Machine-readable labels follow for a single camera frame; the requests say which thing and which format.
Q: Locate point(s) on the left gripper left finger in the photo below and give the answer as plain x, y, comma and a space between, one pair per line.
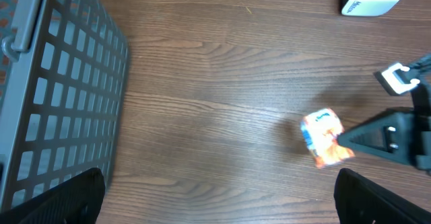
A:
78, 200

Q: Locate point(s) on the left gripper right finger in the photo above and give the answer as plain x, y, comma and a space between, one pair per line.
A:
360, 200

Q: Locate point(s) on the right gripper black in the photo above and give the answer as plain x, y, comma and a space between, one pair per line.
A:
389, 134

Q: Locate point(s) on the small orange sachet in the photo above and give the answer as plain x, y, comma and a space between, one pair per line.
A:
320, 130

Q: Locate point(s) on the grey plastic basket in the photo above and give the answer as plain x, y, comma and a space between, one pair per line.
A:
64, 70

